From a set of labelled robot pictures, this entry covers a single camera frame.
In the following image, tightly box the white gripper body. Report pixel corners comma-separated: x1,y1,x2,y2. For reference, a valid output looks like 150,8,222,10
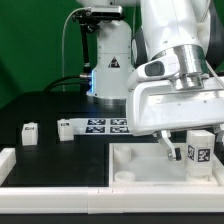
126,55,224,136

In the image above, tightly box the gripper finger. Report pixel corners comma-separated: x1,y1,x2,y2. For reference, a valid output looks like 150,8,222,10
156,130,182,161
213,123,224,144

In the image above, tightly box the white square tabletop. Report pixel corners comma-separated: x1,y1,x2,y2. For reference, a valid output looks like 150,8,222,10
109,143,221,187

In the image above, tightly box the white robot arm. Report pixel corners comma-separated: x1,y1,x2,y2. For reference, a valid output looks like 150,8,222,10
77,0,224,160

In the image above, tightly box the white U-shaped obstacle fence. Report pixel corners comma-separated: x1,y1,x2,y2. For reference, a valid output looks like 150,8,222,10
0,148,224,214

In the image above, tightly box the white sheet with fiducial tags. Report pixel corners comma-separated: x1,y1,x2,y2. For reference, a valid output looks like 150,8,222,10
70,118,130,135

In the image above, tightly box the black cable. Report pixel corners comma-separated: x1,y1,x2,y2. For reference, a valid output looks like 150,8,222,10
44,75,93,93

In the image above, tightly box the black camera on stand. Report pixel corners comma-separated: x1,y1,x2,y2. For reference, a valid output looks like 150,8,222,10
72,6,124,73

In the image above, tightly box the white cable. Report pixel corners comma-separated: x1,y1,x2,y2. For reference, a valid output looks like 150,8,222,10
61,8,84,93

